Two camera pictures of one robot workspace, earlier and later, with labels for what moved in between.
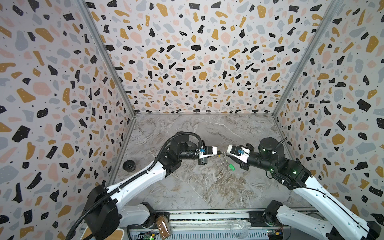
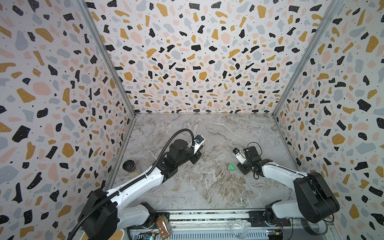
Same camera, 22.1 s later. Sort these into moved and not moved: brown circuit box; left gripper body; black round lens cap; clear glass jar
Moved: left gripper body
Not moved: black round lens cap; brown circuit box; clear glass jar
